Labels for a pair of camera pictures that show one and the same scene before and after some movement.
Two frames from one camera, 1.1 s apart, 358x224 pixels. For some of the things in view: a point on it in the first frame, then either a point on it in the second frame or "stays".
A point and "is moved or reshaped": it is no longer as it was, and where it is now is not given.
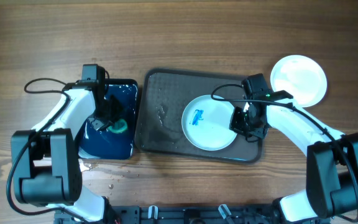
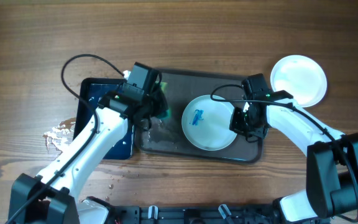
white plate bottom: [206, 122] stays
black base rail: [160, 214] stays
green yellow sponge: [119, 127] is moved or reshaped
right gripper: [235, 124] stays
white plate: [301, 77] stays
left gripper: [119, 109] → [161, 102]
